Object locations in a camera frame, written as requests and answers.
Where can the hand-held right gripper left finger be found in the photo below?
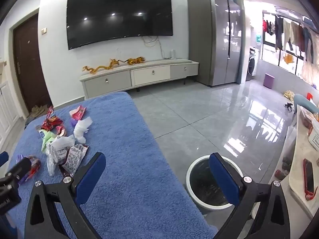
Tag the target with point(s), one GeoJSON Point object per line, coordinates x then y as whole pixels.
{"type": "Point", "coordinates": [91, 176]}

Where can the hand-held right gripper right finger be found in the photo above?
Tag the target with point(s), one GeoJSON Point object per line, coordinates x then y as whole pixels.
{"type": "Point", "coordinates": [221, 176]}

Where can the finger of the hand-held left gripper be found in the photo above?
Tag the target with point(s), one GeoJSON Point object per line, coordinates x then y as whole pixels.
{"type": "Point", "coordinates": [3, 158]}
{"type": "Point", "coordinates": [20, 168]}

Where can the red and purple wrapper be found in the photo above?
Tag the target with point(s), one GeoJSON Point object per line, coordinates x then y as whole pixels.
{"type": "Point", "coordinates": [35, 165]}

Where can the white round trash bin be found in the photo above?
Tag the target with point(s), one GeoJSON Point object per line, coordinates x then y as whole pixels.
{"type": "Point", "coordinates": [204, 184]}

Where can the red snack wrapper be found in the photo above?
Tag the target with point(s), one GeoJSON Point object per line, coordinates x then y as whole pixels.
{"type": "Point", "coordinates": [51, 122]}

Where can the dark brown printed wrapper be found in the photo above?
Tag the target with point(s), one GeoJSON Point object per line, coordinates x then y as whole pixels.
{"type": "Point", "coordinates": [74, 158]}

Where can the clear plastic bag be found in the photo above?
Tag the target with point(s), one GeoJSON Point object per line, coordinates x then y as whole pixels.
{"type": "Point", "coordinates": [51, 166]}

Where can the blue fluffy blanket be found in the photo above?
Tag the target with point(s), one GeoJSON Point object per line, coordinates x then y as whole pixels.
{"type": "Point", "coordinates": [129, 179]}

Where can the green wrapper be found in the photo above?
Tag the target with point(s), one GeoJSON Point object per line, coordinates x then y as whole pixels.
{"type": "Point", "coordinates": [47, 140]}

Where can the white printed plastic wrapper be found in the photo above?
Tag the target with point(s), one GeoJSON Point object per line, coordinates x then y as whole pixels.
{"type": "Point", "coordinates": [61, 145]}

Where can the white crumpled tissue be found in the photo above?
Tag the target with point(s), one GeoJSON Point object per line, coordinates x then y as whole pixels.
{"type": "Point", "coordinates": [81, 130]}

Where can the beige slipper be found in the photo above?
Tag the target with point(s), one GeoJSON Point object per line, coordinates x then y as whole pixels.
{"type": "Point", "coordinates": [36, 110]}
{"type": "Point", "coordinates": [44, 109]}

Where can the pink snack wrapper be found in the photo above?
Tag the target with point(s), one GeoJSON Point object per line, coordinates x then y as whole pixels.
{"type": "Point", "coordinates": [78, 113]}

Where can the white table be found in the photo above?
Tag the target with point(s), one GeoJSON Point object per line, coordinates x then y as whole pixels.
{"type": "Point", "coordinates": [299, 159]}

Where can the phone in red case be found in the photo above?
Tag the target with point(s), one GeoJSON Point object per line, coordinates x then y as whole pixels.
{"type": "Point", "coordinates": [309, 176]}

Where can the dark brown door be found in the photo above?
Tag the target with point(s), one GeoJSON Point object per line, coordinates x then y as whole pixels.
{"type": "Point", "coordinates": [30, 67]}

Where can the small black toy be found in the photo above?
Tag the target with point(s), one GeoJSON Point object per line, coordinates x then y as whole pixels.
{"type": "Point", "coordinates": [289, 105]}

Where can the white basket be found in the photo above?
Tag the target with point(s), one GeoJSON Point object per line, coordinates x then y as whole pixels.
{"type": "Point", "coordinates": [314, 140]}

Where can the yellow cloth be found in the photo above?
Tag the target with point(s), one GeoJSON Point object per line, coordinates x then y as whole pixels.
{"type": "Point", "coordinates": [289, 94]}

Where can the purple stool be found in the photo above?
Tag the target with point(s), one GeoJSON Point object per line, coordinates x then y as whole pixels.
{"type": "Point", "coordinates": [269, 81]}

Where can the teal chair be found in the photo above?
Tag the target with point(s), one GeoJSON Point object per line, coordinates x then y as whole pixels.
{"type": "Point", "coordinates": [302, 99]}

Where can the white grey television cabinet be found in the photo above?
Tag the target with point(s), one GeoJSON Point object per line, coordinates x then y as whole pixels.
{"type": "Point", "coordinates": [149, 76]}

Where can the golden dragon ornament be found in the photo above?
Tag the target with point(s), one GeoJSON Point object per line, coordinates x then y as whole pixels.
{"type": "Point", "coordinates": [113, 62]}

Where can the white washing machine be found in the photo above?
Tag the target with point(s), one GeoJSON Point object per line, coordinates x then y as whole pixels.
{"type": "Point", "coordinates": [252, 63]}

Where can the golden tiger ornament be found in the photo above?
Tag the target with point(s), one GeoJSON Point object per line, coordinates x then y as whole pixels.
{"type": "Point", "coordinates": [134, 60]}

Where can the white power strip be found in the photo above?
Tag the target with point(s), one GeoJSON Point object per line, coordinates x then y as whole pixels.
{"type": "Point", "coordinates": [173, 54]}

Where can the balcony window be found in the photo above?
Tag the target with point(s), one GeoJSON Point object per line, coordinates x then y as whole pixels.
{"type": "Point", "coordinates": [271, 52]}

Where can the grey refrigerator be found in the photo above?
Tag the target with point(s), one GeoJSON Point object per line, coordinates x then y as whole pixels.
{"type": "Point", "coordinates": [214, 37]}

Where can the row of hanging clothes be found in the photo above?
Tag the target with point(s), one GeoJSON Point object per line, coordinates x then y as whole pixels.
{"type": "Point", "coordinates": [294, 34]}

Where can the wall light switch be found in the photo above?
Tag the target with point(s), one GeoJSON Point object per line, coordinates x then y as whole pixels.
{"type": "Point", "coordinates": [44, 30]}

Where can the black wall television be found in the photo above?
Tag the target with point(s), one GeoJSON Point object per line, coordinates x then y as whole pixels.
{"type": "Point", "coordinates": [119, 17]}

